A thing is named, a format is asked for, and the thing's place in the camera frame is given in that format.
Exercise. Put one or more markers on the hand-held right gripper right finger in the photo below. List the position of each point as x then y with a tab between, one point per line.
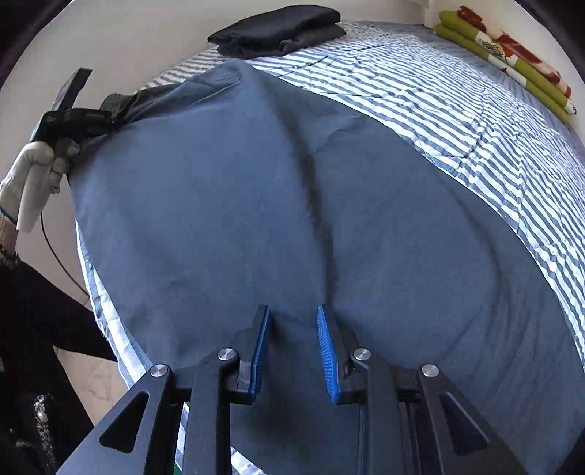
329	361

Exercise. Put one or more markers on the blue white striped quilt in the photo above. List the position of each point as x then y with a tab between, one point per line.
457	114

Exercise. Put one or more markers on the folded red beige blanket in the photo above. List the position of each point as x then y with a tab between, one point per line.
512	50

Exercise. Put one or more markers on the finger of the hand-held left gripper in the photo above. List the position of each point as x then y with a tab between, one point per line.
89	121
73	89

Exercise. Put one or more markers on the person's left forearm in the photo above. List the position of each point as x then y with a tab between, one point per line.
7	242

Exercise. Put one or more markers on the folded green blanket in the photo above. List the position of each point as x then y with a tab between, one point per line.
461	34

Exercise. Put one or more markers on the dark blue grey garment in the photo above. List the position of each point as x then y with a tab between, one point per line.
274	205

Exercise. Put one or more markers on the person's black clothing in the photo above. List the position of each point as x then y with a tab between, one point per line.
36	365

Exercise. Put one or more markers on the person's left hand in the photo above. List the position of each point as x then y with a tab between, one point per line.
34	182

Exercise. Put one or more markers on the folded dark grey garment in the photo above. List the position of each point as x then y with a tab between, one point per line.
311	39

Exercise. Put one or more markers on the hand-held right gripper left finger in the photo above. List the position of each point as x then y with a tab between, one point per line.
258	356

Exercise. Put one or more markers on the folded black garment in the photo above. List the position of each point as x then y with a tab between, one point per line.
274	23

